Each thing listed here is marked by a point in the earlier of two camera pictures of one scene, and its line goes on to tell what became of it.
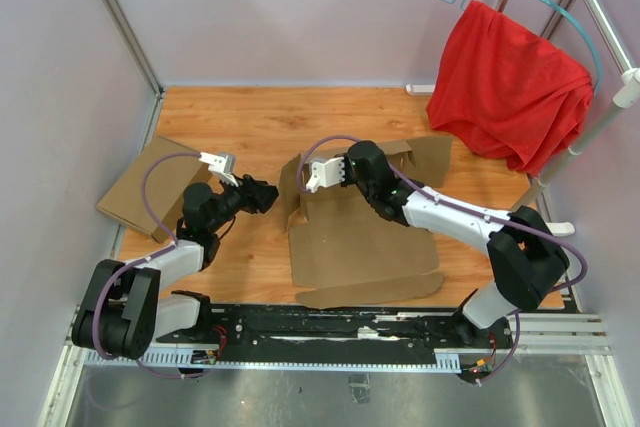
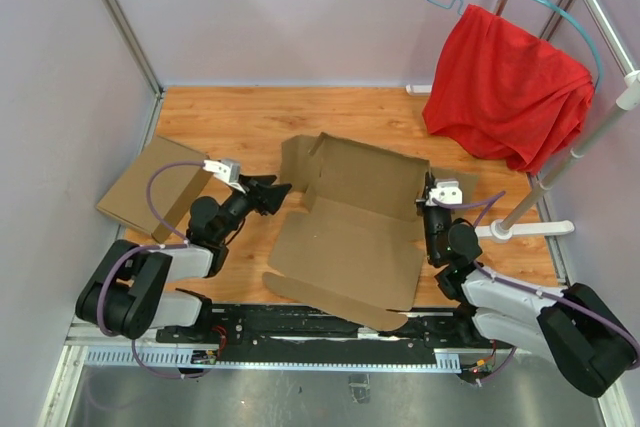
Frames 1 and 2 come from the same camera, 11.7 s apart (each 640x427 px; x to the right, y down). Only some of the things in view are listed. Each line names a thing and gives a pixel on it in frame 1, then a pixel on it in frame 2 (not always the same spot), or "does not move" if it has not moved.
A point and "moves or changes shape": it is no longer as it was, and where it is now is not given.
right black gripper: (348, 180) -> (421, 203)
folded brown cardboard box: (149, 194) does not move
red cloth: (507, 89) does not move
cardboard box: (343, 251) moves or changes shape
